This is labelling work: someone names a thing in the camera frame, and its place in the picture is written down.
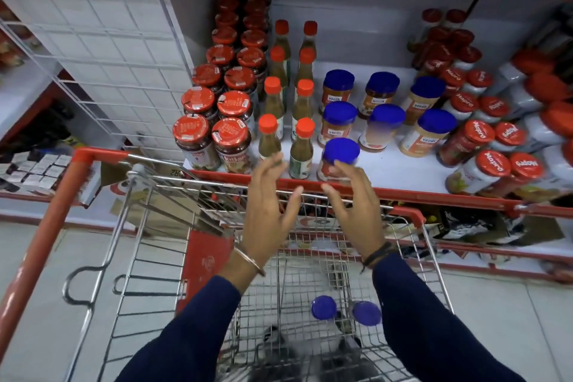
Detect person's right hand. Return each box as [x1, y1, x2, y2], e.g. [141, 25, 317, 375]
[321, 161, 388, 258]

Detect person's left hand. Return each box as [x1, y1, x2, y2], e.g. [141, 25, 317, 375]
[242, 153, 304, 261]

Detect person's right forearm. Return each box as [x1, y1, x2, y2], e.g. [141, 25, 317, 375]
[362, 242, 527, 382]

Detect person's left forearm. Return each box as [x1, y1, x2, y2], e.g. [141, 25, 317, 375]
[115, 247, 269, 382]

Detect blue-capped spread jar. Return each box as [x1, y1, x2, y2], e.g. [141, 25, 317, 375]
[351, 301, 382, 327]
[316, 137, 361, 183]
[310, 295, 338, 321]

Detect black wrist thread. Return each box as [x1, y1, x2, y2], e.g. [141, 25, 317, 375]
[360, 241, 395, 274]

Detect silver bangle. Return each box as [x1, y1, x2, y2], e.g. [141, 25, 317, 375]
[233, 245, 267, 278]

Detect white shelf with red edge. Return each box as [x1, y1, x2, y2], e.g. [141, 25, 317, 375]
[183, 61, 573, 219]

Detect rows of blue lid jars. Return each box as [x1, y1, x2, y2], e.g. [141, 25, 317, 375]
[317, 69, 458, 158]

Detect rows of orange cap sauce bottles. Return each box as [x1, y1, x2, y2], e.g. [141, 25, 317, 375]
[257, 19, 319, 180]

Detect rows of red lid pickle jars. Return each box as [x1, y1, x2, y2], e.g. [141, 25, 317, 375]
[172, 0, 274, 175]

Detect brown cardboard box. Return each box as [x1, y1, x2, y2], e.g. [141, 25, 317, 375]
[99, 161, 227, 240]

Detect grey shoe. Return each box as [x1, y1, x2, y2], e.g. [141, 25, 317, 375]
[257, 326, 300, 382]
[329, 327, 381, 382]

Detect dark snack packets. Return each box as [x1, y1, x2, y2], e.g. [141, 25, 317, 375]
[423, 205, 566, 257]

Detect rows of red lid jam jars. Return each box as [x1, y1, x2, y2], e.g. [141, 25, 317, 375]
[406, 7, 545, 199]

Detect rows of white red-capped bottles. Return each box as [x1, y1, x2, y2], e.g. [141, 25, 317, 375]
[487, 46, 573, 201]

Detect pile of small white boxes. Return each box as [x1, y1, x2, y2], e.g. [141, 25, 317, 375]
[0, 151, 73, 195]

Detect red-handled wire shopping cart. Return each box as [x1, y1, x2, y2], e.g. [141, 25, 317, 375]
[0, 147, 455, 382]

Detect white wire grid panel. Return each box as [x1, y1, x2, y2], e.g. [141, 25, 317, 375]
[0, 0, 196, 164]

